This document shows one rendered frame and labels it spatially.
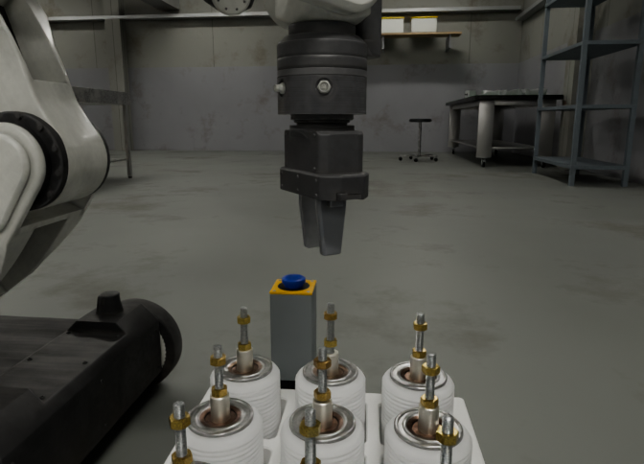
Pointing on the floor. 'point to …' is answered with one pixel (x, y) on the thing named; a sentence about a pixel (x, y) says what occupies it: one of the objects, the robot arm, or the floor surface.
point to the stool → (419, 141)
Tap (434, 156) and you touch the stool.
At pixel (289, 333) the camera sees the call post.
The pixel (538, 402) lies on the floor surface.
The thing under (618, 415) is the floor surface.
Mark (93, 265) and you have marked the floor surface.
